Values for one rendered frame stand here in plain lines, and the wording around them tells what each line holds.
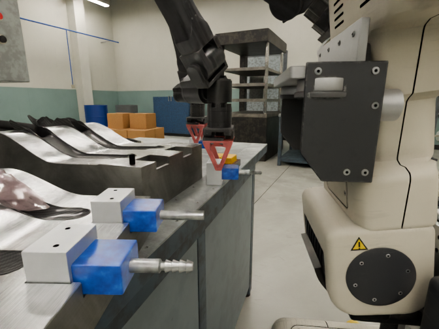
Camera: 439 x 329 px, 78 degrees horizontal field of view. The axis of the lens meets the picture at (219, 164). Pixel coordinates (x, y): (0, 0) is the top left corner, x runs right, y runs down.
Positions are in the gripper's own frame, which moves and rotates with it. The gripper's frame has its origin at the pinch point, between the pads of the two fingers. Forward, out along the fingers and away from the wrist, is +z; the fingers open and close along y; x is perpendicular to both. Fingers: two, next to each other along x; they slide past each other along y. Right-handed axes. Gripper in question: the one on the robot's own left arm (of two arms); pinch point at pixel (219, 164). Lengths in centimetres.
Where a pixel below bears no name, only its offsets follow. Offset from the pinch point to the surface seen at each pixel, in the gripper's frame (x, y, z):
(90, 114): -393, -612, 29
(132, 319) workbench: -10.8, 29.9, 17.6
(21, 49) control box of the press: -84, -45, -34
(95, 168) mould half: -20.1, 19.7, -3.8
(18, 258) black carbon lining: -15.1, 42.5, -1.2
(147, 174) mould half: -10.4, 20.2, -3.0
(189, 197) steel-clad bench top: -5.3, 11.3, 4.4
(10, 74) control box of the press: -86, -39, -25
